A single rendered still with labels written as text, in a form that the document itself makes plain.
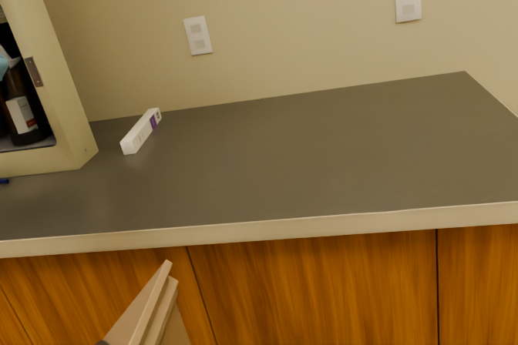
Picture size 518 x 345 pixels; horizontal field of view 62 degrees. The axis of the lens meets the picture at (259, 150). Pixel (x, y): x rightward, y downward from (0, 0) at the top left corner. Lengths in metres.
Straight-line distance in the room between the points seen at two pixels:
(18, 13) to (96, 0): 0.43
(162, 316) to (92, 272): 0.67
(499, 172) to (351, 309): 0.37
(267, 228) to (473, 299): 0.40
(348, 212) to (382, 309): 0.24
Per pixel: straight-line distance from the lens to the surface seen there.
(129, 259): 0.91
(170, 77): 1.47
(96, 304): 1.03
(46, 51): 1.17
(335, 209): 0.74
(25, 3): 1.16
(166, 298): 0.32
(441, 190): 0.78
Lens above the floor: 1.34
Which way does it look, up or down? 24 degrees down
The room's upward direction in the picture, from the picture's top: 11 degrees counter-clockwise
